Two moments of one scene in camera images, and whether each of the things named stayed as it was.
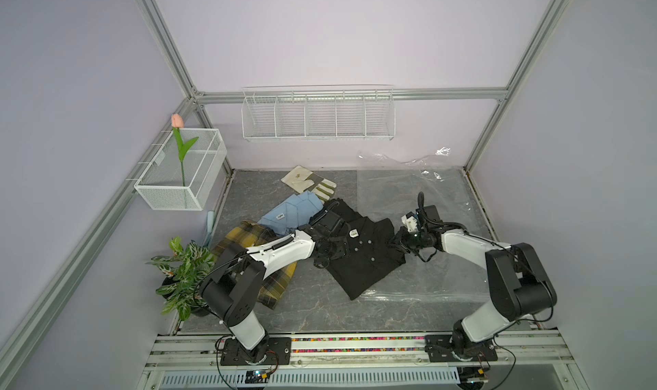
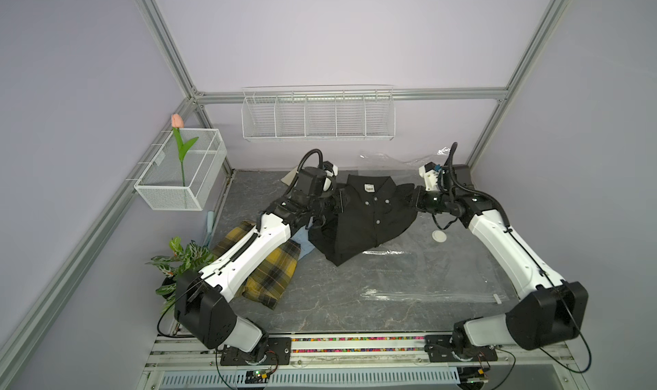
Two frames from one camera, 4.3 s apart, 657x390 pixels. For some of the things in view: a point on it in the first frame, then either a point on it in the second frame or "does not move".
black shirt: [369, 255] to [371, 209]
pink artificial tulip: [177, 123] does not move
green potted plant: [187, 265] does not move
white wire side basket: [181, 168] does not move
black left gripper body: [336, 250] to [328, 204]
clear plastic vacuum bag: [389, 187] does not move
